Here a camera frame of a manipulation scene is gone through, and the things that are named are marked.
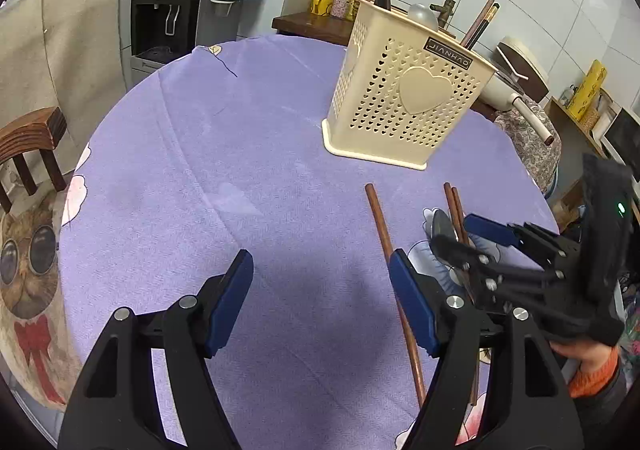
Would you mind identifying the small metal spoon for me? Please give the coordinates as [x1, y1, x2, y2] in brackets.
[407, 4, 441, 30]

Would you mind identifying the cream perforated utensil holder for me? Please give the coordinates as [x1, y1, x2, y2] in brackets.
[320, 0, 498, 171]

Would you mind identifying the purple floral tablecloth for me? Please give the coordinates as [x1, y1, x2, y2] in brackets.
[57, 34, 561, 450]

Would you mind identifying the large metal spoon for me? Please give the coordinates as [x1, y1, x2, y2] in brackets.
[430, 208, 468, 291]

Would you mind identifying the brown and white rice cooker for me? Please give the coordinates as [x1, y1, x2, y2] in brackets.
[495, 36, 551, 103]

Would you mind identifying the wooden chair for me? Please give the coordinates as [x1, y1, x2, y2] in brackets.
[0, 107, 68, 213]

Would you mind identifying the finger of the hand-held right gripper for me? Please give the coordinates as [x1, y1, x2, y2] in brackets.
[462, 214, 568, 263]
[431, 235, 551, 303]

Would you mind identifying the bronze faucet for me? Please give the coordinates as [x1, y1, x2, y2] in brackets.
[430, 0, 458, 30]

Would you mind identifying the person's right forearm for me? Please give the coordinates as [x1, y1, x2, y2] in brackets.
[567, 320, 640, 413]

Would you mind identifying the floral patterned cloth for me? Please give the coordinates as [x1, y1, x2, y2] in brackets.
[492, 97, 563, 193]

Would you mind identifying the wooden counter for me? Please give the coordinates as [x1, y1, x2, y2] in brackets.
[272, 12, 356, 46]

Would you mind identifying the yellow roll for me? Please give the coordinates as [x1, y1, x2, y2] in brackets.
[567, 60, 608, 119]

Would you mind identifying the beige cloth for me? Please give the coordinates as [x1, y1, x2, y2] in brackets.
[0, 0, 133, 181]

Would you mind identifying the cream pot with handle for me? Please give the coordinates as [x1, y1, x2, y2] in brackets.
[480, 70, 556, 147]

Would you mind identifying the dark chopstick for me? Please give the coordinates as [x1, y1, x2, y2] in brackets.
[467, 4, 501, 50]

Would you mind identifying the person's right hand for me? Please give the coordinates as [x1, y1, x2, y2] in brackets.
[550, 337, 618, 373]

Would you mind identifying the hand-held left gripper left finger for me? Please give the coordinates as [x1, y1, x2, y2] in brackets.
[57, 250, 255, 450]

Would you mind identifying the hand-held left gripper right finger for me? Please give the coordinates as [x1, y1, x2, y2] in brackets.
[389, 249, 586, 450]

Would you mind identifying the wooden shelf unit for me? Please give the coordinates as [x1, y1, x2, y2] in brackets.
[547, 97, 640, 221]

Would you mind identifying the white microwave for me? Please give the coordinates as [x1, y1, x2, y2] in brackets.
[600, 107, 640, 171]

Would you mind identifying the cat printed cloth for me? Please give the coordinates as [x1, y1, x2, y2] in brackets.
[0, 170, 86, 411]

